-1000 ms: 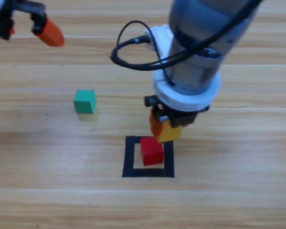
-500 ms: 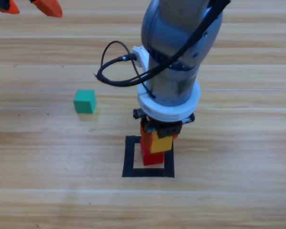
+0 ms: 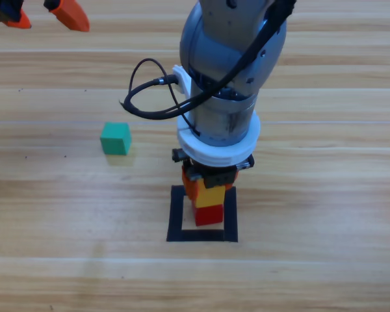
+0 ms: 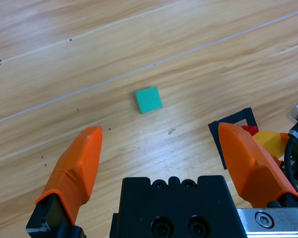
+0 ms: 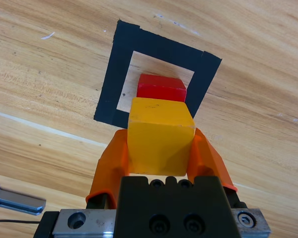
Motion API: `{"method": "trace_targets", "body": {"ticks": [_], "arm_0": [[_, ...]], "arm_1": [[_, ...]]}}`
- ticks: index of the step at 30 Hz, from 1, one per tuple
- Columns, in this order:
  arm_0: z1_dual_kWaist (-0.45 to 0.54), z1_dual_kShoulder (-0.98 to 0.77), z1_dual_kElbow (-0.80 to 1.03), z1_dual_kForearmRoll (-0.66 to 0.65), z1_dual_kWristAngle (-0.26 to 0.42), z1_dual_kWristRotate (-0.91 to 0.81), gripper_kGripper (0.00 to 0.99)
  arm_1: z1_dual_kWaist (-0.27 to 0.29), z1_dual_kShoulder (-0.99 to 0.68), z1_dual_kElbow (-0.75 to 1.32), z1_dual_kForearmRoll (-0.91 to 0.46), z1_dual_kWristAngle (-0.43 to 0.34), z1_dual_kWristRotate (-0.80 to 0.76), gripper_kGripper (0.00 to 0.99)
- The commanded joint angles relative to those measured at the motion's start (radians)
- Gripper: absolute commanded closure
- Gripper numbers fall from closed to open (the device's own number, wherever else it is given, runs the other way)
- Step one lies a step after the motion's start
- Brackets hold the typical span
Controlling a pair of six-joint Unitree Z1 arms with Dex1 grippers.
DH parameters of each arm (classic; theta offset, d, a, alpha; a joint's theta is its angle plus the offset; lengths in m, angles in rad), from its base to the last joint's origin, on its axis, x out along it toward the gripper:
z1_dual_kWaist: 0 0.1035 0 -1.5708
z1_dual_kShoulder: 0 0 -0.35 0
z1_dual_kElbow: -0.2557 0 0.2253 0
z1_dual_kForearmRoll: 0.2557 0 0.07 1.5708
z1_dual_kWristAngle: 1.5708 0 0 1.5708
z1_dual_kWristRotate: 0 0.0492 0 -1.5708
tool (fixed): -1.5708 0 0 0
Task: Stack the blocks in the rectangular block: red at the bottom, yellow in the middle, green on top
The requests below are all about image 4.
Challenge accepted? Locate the red cube block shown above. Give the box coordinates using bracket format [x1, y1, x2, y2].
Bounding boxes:
[240, 124, 259, 136]

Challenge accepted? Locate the yellow cube block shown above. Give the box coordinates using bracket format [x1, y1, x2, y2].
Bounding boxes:
[252, 130, 288, 159]

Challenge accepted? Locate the black tape square outline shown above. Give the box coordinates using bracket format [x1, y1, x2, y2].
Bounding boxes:
[208, 107, 259, 171]

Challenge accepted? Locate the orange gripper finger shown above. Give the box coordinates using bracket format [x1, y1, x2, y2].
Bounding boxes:
[26, 125, 103, 238]
[218, 122, 298, 209]
[279, 132, 290, 147]

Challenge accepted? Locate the green cube block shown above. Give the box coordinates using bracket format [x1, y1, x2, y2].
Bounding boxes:
[135, 86, 163, 115]

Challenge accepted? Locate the thick black camera cable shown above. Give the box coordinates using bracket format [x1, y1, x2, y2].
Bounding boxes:
[284, 127, 298, 196]

